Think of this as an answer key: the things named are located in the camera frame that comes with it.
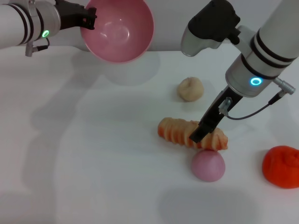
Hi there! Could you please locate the orange-red round bun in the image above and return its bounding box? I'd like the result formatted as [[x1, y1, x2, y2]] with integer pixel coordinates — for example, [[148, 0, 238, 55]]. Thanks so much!
[[262, 145, 299, 189]]

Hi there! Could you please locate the right wrist camera housing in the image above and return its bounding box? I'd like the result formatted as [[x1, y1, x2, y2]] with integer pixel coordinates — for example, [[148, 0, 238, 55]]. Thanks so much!
[[181, 0, 242, 57]]

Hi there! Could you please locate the pink plastic bowl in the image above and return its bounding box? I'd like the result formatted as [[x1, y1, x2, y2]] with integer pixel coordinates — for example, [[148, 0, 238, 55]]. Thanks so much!
[[79, 0, 155, 63]]

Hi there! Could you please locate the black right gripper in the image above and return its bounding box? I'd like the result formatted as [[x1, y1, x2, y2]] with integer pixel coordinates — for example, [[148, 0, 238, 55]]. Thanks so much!
[[188, 84, 243, 144]]

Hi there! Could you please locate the pink round bun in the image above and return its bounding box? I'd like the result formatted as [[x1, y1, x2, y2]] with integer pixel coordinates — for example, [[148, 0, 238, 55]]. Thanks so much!
[[191, 150, 226, 183]]

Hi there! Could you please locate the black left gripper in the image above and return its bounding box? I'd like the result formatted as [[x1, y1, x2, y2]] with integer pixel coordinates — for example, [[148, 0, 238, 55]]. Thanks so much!
[[54, 0, 98, 31]]

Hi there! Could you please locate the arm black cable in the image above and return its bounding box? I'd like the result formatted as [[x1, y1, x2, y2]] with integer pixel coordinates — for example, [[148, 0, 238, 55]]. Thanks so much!
[[218, 77, 297, 120], [25, 37, 50, 57]]

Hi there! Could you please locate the long striped bread roll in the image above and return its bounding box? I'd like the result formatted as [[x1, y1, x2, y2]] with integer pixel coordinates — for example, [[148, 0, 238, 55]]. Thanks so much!
[[157, 117, 229, 151]]

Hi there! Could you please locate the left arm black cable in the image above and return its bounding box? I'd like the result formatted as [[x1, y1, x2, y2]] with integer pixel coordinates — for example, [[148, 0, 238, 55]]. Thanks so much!
[[25, 37, 50, 57]]

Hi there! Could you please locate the beige round bun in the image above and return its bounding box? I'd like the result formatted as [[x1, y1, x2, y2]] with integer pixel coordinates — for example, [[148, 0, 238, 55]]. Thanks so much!
[[176, 77, 205, 102]]

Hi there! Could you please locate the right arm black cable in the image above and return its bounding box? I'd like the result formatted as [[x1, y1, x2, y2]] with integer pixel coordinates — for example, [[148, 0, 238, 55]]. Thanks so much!
[[218, 77, 297, 120]]

